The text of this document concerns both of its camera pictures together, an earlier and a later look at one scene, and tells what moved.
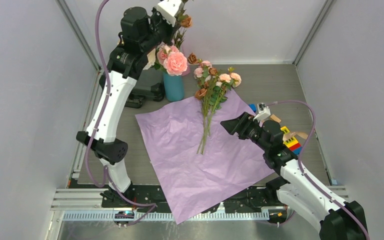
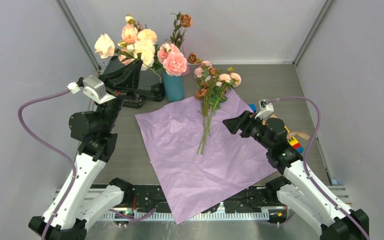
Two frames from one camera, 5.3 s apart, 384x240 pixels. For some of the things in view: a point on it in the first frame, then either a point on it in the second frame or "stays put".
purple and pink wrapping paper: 192,183 stays put
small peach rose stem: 184,20 → 105,46
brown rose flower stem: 185,21 stays put
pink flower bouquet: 213,84 stays put
